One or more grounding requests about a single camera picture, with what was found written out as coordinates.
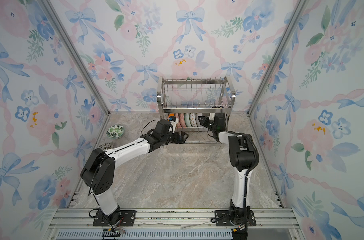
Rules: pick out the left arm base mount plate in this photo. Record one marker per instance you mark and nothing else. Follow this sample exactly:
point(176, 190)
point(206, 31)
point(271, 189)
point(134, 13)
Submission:
point(122, 218)

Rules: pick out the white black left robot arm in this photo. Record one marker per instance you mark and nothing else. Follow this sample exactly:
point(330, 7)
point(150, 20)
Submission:
point(98, 171)

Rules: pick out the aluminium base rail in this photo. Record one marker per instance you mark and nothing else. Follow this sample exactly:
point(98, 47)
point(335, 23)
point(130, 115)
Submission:
point(174, 224)

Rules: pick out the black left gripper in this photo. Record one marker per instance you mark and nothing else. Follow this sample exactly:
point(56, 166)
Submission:
point(182, 139)

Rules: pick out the pale green celadon bowl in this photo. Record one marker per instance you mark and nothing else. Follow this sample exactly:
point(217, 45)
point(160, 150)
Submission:
point(187, 120)

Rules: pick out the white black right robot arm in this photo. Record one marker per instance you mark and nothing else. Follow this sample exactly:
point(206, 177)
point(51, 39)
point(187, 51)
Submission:
point(244, 158)

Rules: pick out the green geometric pattern bowl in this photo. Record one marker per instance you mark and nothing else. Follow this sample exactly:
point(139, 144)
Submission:
point(193, 120)

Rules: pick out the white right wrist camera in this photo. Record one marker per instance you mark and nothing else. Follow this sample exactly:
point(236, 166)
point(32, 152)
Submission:
point(212, 116)

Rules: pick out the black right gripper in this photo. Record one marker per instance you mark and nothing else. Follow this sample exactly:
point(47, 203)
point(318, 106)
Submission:
point(204, 122)

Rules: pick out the aluminium corner post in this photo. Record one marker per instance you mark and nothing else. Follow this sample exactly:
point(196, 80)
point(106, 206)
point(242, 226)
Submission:
point(59, 27)
point(288, 32)

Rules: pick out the green leaf pattern bowl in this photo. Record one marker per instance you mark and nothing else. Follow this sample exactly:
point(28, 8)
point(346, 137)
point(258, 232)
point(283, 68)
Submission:
point(115, 131)

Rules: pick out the aluminium corner post right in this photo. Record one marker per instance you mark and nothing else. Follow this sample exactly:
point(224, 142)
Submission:
point(288, 32)

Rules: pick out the dark speckled bowl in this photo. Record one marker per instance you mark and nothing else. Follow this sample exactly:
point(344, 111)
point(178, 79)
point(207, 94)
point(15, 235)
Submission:
point(106, 146)

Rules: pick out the aluminium corner post left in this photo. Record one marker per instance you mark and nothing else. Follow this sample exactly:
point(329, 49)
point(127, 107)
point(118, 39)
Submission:
point(59, 27)

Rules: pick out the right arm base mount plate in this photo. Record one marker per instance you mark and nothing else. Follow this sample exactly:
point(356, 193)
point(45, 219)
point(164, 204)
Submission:
point(223, 218)

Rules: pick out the stainless steel dish rack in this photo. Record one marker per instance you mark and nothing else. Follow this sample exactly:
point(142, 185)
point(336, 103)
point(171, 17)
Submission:
point(201, 96)

